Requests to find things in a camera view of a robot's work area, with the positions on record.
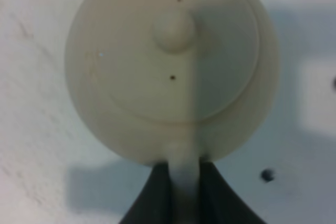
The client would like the beige ceramic teapot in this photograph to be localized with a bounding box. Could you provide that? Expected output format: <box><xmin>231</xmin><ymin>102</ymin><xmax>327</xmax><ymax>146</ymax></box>
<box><xmin>65</xmin><ymin>0</ymin><xmax>279</xmax><ymax>223</ymax></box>

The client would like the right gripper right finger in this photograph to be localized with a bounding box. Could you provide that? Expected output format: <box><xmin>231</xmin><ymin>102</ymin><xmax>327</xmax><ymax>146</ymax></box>
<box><xmin>197</xmin><ymin>158</ymin><xmax>265</xmax><ymax>224</ymax></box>

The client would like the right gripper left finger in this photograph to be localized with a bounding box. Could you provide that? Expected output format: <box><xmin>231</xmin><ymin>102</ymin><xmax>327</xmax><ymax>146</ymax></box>
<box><xmin>120</xmin><ymin>163</ymin><xmax>173</xmax><ymax>224</ymax></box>

